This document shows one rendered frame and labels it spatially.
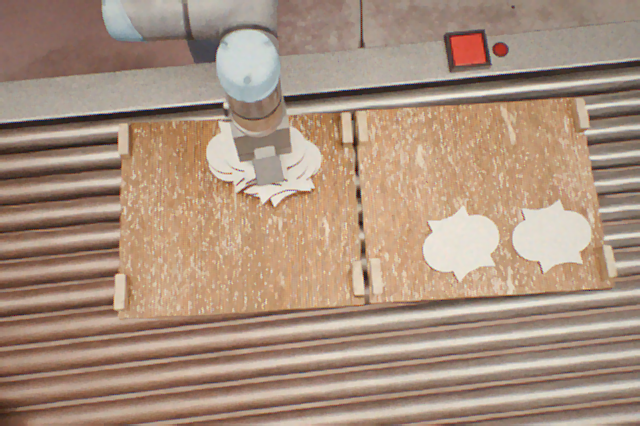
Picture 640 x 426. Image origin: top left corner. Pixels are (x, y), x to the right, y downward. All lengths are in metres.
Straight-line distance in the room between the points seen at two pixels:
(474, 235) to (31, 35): 1.81
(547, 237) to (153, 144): 0.70
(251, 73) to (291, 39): 1.56
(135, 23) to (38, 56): 1.61
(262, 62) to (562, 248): 0.63
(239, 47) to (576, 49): 0.76
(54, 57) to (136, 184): 1.33
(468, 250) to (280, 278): 0.32
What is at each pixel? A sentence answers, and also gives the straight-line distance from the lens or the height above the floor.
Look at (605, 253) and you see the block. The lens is 1.21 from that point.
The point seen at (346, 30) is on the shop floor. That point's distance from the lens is 2.39.
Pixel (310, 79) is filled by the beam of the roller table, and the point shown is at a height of 0.92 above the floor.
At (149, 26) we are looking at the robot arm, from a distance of 0.91.
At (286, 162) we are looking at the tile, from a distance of 1.09.
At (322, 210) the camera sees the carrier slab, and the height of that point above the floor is 0.94.
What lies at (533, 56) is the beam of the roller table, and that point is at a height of 0.92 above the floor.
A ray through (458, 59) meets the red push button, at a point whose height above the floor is 0.93.
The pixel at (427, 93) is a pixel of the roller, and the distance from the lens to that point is 1.27.
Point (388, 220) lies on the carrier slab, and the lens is 1.16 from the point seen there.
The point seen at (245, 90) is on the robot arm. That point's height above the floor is 1.31.
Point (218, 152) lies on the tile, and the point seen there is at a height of 1.01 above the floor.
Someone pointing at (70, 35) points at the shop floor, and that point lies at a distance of 2.51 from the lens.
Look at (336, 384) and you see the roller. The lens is 1.13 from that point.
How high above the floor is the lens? 2.05
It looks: 74 degrees down
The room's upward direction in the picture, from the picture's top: 2 degrees clockwise
